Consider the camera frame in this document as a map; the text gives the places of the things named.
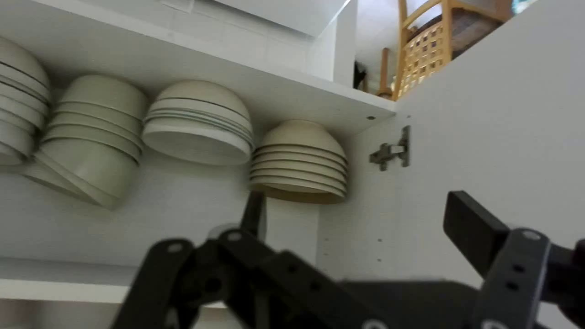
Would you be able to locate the white cabinet shelf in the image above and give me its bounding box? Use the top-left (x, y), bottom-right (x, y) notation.
top-left (0, 0), bottom-right (396, 137)

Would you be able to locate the white cabinet door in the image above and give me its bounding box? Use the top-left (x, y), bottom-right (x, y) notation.
top-left (318, 0), bottom-right (585, 285)

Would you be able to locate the large stack of plates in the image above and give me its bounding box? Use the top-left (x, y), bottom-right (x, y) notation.
top-left (0, 38), bottom-right (53, 166)

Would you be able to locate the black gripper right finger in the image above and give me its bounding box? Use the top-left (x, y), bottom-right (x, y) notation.
top-left (442, 190), bottom-right (585, 329)

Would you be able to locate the wooden dining chair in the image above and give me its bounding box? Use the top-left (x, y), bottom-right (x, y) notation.
top-left (378, 0), bottom-right (513, 100)

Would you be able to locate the stack of beige bowls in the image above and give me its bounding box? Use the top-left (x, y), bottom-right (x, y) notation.
top-left (248, 120), bottom-right (349, 203)

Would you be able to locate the stack of white plates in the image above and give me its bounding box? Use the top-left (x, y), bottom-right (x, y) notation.
top-left (142, 80), bottom-right (254, 166)

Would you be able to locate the metal cabinet hinge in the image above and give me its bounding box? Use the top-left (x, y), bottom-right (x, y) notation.
top-left (369, 126), bottom-right (409, 171)

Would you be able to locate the stack of grey bowls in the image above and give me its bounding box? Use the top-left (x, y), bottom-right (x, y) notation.
top-left (23, 73), bottom-right (148, 208)

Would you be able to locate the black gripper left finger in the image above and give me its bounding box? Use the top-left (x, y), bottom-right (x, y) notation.
top-left (111, 192), bottom-right (391, 329)

